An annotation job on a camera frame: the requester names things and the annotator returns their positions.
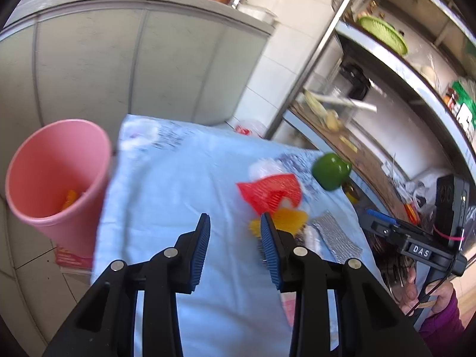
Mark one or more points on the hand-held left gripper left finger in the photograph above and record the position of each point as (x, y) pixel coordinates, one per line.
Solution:
(199, 253)

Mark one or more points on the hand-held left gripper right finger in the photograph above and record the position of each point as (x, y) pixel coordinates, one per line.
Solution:
(269, 253)

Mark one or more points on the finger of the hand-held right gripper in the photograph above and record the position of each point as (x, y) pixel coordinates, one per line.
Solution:
(377, 215)

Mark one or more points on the yellow mesh bag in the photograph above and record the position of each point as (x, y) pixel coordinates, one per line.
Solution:
(290, 217)

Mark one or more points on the silver foil wrapper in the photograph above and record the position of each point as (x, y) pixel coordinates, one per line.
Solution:
(334, 234)

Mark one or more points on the red mesh net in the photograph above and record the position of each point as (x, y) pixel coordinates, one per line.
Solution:
(267, 189)

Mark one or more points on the white plastic wrap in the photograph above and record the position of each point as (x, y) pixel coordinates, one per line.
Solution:
(264, 167)

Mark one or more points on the orange peel piece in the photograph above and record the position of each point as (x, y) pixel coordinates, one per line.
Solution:
(70, 199)

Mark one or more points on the pink plastic bucket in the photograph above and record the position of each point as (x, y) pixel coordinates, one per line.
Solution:
(55, 156)

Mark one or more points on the person's right forearm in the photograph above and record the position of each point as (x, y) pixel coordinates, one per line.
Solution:
(444, 323)

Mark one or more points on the person's right hand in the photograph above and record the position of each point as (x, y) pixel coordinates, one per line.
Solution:
(411, 292)

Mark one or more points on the yellow oil bottle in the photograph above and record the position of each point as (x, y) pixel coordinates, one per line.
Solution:
(351, 193)

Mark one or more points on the green bell pepper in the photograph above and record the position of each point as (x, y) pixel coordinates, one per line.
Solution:
(331, 171)

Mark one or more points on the light blue floral cloth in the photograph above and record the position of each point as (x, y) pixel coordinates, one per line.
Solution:
(178, 186)

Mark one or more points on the ginger root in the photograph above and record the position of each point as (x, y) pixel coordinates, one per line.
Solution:
(333, 121)

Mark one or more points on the white leek stalk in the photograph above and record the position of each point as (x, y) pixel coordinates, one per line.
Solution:
(349, 102)

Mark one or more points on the red and white plastic bag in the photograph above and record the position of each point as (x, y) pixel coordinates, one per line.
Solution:
(250, 128)

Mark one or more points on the corn cob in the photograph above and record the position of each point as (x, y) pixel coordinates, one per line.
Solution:
(315, 105)

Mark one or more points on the clear plastic container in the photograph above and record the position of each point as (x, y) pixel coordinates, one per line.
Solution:
(334, 89)

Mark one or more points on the green package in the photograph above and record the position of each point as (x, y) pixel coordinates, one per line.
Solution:
(465, 100)

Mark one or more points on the metal storage rack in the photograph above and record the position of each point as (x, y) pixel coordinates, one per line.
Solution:
(394, 63)

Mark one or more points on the green plastic basket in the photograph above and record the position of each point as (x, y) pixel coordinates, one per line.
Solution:
(385, 33)

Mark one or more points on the grey kitchen counter cabinet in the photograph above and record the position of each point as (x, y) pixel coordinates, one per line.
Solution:
(93, 63)

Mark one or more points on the white rectangular container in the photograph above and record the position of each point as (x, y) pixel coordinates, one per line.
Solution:
(258, 12)

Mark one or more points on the steel cup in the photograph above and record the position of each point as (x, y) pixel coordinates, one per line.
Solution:
(238, 0)

